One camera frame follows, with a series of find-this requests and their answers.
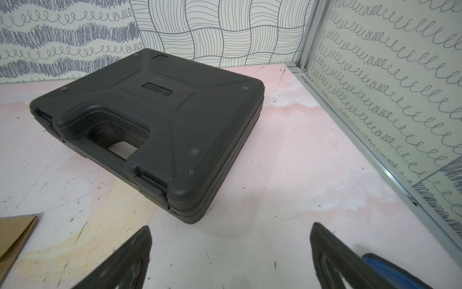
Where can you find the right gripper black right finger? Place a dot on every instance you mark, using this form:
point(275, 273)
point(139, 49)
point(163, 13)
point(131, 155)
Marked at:
point(336, 264)

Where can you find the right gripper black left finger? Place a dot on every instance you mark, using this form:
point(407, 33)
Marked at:
point(126, 268)

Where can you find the brown kraft file bag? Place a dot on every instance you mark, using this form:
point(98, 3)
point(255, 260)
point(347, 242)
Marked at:
point(15, 232)

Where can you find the pink floral table mat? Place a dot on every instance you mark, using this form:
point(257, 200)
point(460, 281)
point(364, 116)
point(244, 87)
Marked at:
point(297, 168)

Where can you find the black plastic tool case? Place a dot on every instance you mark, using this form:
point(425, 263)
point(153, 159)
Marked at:
point(170, 127)

